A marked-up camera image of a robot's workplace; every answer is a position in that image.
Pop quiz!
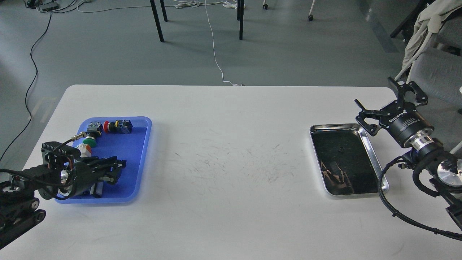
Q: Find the red emergency stop button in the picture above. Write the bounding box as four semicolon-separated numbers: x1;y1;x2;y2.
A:
103;120;133;134

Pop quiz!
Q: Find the black contact block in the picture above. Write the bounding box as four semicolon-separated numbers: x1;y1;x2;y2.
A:
86;122;103;138

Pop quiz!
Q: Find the silver metal tray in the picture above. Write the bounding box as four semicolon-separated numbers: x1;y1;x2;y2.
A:
310;123;389;199

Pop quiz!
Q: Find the black floor cable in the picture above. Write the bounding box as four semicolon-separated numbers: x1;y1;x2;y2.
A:
0;0;78;163

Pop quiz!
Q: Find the white square push button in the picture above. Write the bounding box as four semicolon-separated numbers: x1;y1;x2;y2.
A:
89;182;104;199

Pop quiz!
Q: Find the blue plastic tray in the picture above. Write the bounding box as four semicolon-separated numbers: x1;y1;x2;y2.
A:
55;116;152;204

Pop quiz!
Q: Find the black table leg left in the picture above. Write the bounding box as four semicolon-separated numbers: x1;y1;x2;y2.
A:
150;0;168;43

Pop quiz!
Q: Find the white floor cable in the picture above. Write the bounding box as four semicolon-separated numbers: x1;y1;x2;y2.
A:
173;0;246;86

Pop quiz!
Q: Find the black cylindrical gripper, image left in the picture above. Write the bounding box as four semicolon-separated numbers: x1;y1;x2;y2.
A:
58;155;127;198

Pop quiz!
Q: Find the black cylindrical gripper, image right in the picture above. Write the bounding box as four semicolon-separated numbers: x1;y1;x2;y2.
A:
354;77;434;148

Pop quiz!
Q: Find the grey office chair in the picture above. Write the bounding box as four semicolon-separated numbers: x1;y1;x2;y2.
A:
397;8;461;109

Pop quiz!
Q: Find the black table leg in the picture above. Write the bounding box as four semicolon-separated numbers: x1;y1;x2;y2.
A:
236;0;245;40
150;0;168;43

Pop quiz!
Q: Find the yellow ring selector switch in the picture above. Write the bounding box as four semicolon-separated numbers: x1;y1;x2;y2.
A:
76;143;92;157

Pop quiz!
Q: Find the beige cloth on chair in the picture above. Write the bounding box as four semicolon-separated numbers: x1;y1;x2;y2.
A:
394;0;462;81

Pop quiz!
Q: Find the black table leg right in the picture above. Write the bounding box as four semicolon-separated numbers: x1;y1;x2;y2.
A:
236;0;245;40

